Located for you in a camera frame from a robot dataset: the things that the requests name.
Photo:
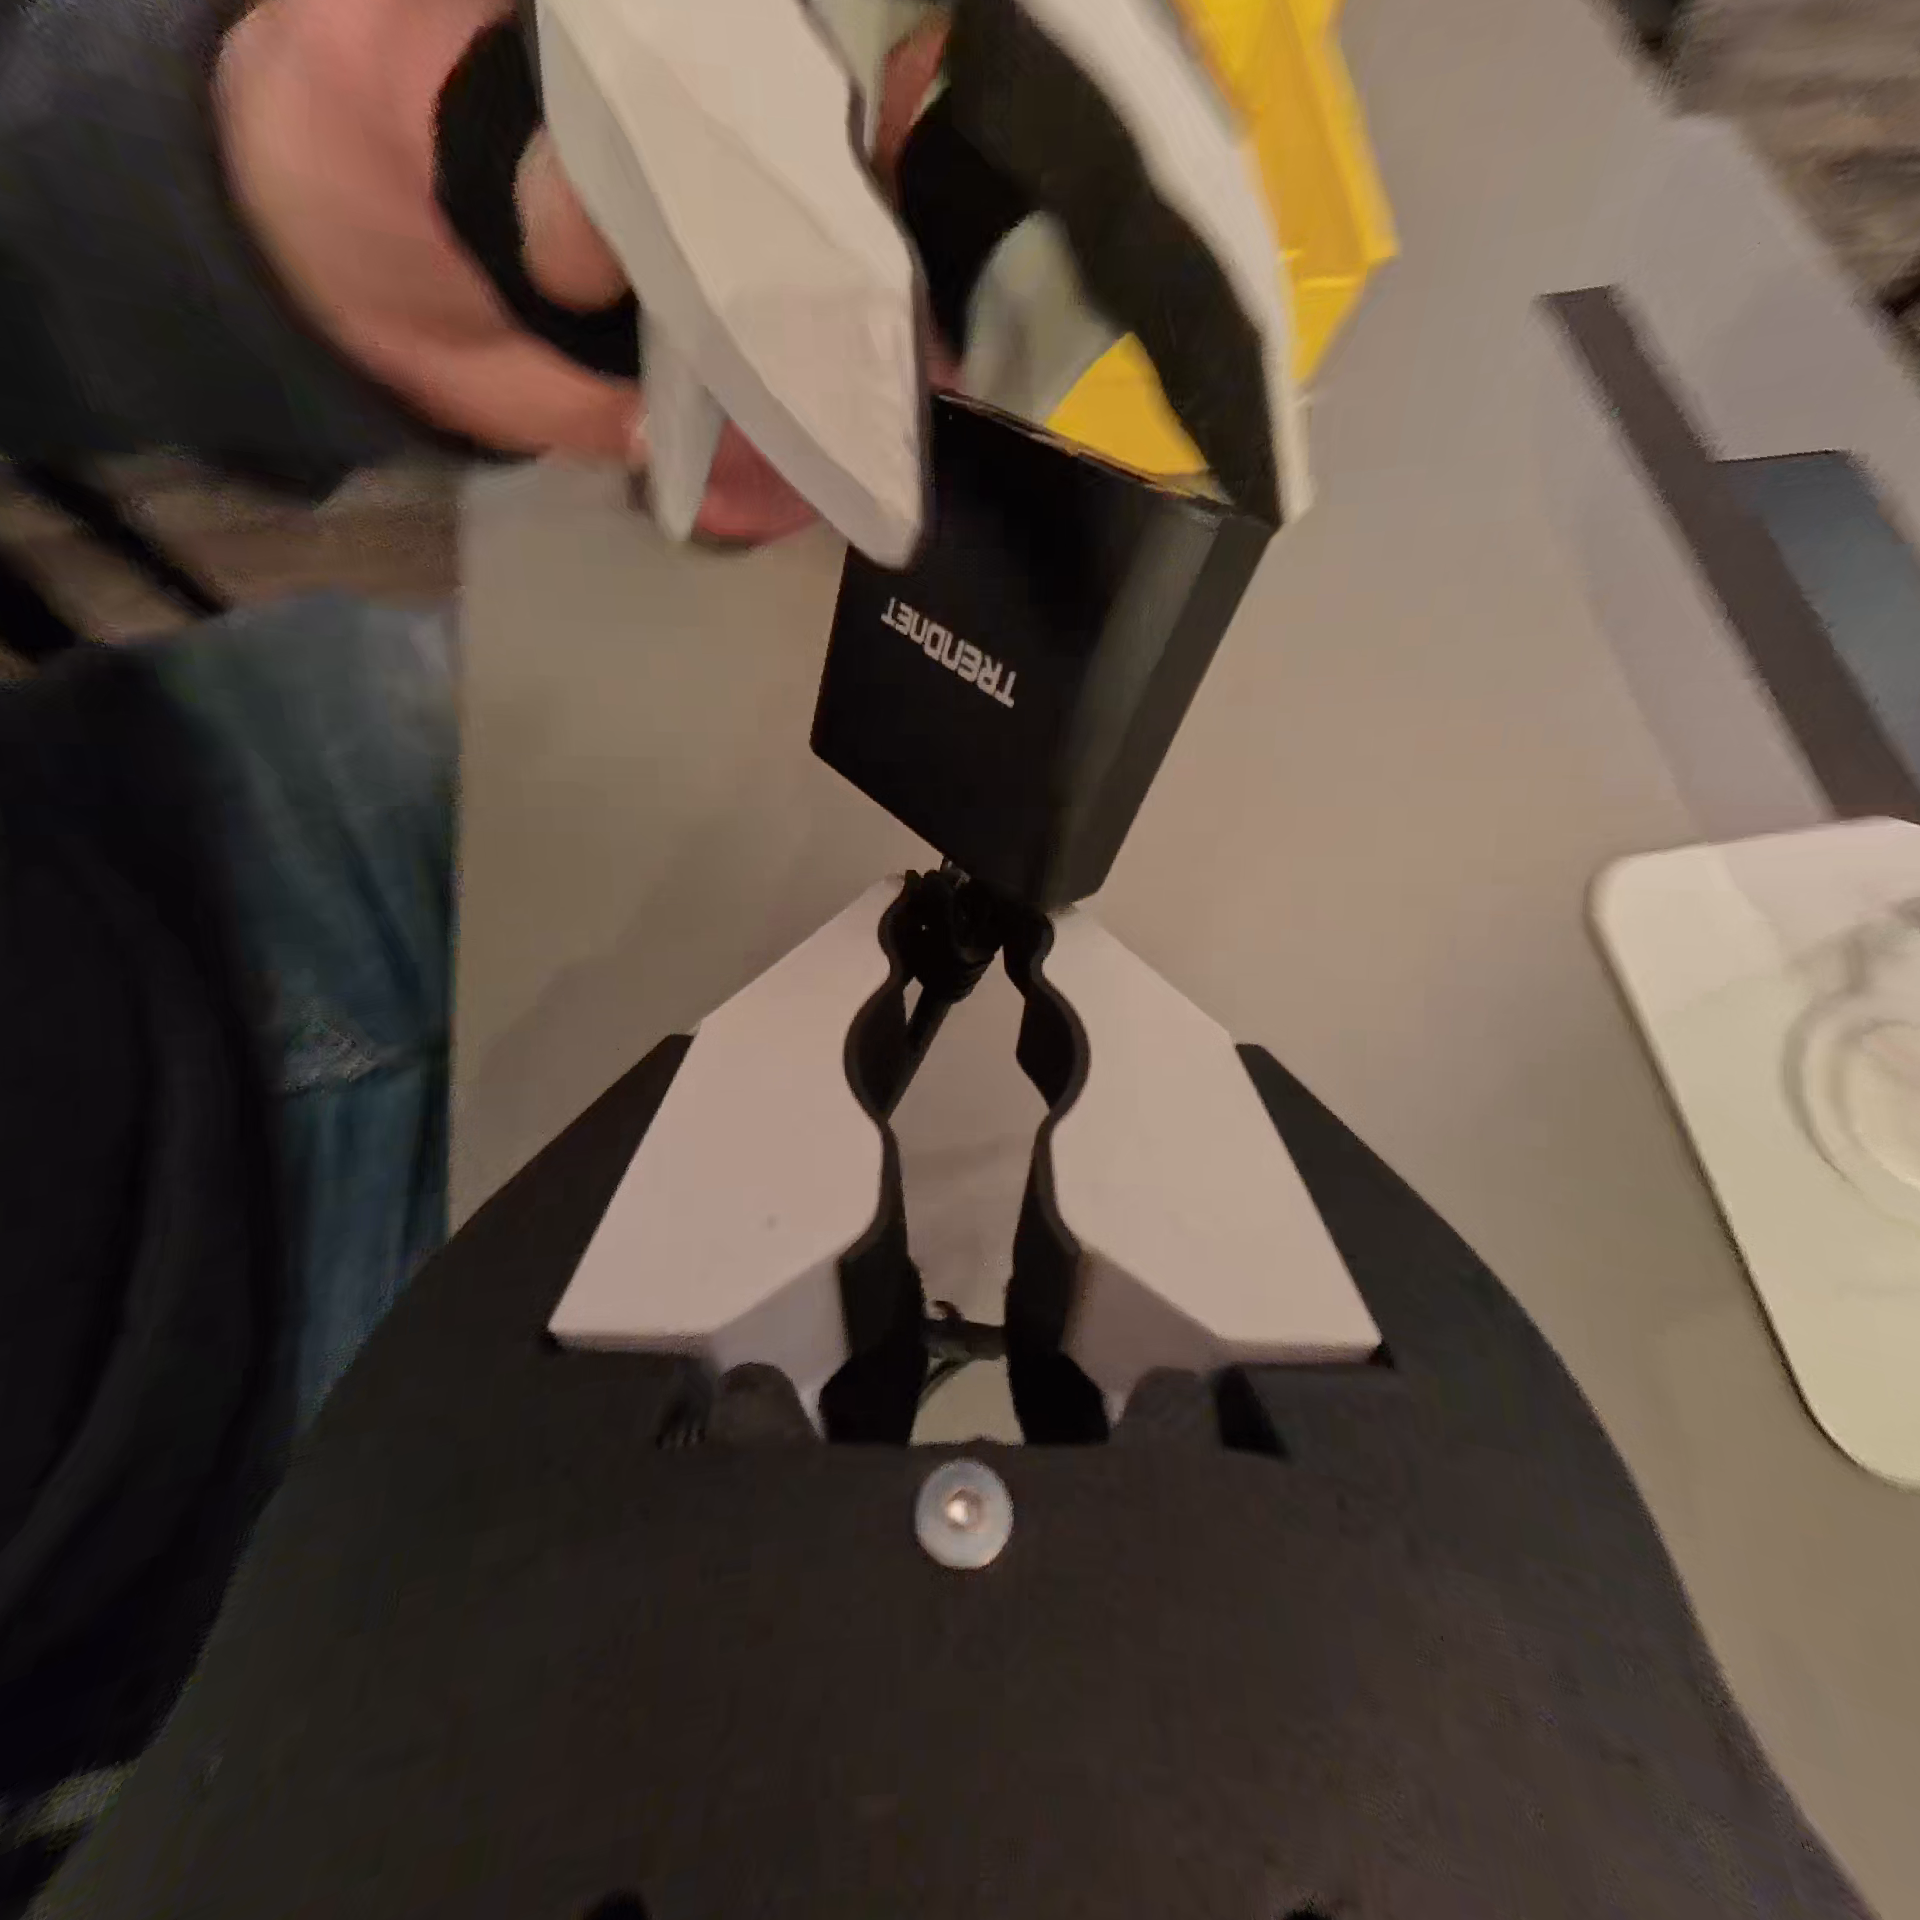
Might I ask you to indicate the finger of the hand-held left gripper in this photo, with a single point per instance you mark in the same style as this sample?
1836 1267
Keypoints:
718 228
1223 256

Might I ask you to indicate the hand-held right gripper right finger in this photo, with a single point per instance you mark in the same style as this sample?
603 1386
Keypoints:
1200 1215

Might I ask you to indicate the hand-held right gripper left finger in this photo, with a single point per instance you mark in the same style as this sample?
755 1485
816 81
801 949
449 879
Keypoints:
735 1200

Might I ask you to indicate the yellow plastic bin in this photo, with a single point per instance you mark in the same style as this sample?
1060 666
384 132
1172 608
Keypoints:
1320 151

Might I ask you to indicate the black ethernet adapter box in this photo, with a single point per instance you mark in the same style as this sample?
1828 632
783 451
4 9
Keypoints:
1037 644

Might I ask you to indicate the person's left forearm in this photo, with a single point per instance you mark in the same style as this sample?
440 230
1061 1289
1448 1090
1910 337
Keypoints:
104 228

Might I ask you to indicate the person's left hand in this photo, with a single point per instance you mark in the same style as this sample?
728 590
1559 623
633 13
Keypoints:
329 195

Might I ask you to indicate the person's legs in jeans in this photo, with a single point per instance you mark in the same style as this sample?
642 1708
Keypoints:
361 841

